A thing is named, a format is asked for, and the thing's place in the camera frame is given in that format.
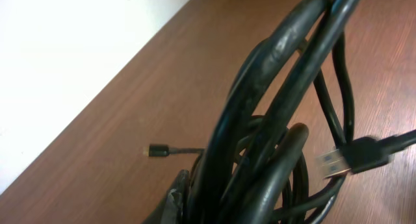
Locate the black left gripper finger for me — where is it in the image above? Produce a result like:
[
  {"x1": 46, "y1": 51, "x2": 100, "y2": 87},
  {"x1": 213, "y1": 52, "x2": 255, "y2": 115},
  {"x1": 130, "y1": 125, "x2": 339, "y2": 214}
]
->
[{"x1": 142, "y1": 169, "x2": 190, "y2": 224}]

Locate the thin black micro USB cable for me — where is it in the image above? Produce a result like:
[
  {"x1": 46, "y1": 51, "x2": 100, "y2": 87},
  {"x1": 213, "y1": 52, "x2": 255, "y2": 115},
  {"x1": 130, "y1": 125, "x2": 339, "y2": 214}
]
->
[{"x1": 142, "y1": 143, "x2": 205, "y2": 158}]

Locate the thick black USB cable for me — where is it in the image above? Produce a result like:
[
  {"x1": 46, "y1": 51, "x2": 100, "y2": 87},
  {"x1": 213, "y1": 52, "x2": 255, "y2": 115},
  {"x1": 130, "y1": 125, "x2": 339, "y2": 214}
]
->
[{"x1": 185, "y1": 0, "x2": 416, "y2": 224}]

